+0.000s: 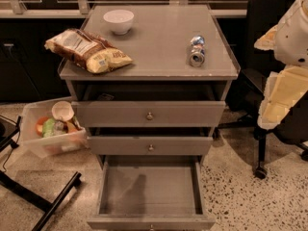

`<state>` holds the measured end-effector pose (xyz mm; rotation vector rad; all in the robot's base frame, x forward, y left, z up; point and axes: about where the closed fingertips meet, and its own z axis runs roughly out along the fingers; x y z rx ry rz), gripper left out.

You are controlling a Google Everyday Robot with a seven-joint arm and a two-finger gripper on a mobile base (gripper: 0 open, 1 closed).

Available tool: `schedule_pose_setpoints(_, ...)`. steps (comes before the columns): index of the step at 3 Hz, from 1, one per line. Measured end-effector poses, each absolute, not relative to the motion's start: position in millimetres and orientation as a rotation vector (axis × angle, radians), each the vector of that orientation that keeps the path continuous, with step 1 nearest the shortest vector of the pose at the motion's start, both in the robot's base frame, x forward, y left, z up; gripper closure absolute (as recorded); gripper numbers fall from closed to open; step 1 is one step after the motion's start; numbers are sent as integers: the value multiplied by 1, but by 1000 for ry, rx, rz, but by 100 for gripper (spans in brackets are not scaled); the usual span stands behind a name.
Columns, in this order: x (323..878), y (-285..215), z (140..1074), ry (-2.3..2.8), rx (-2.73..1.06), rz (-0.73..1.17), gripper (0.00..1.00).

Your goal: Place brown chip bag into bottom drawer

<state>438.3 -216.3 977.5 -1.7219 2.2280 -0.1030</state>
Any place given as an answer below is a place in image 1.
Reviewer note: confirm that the brown chip bag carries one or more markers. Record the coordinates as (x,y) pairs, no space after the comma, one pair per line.
(87,50)

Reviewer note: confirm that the silver soda can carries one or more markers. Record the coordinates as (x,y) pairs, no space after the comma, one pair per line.
(197,51)

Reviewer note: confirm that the open grey bottom drawer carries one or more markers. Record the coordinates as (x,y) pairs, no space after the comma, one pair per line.
(151,193)

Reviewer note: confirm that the grey top drawer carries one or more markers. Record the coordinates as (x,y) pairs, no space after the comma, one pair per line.
(149,113)

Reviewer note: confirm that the white ceramic bowl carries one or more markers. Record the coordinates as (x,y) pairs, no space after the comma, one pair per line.
(119,21)

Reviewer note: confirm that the clear plastic bin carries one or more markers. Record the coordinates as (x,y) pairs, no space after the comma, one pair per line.
(44,147)

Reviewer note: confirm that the black metal stand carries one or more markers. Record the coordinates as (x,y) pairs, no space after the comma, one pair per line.
(8,129)

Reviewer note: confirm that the black office chair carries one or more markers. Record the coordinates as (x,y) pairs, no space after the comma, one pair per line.
(247,92)

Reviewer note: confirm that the white bowl in bin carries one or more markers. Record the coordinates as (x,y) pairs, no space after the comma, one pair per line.
(62,110)

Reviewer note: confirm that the orange item in bin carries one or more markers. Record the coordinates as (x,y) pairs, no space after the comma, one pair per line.
(40,123)

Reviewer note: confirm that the grey middle drawer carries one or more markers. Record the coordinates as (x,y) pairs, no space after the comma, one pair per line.
(150,145)

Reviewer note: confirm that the grey drawer cabinet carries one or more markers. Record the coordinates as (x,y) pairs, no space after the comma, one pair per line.
(159,44)

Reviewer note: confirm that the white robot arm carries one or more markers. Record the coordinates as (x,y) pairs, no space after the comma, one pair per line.
(288,40)

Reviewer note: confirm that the green item in bin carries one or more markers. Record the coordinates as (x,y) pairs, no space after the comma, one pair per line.
(48,128)

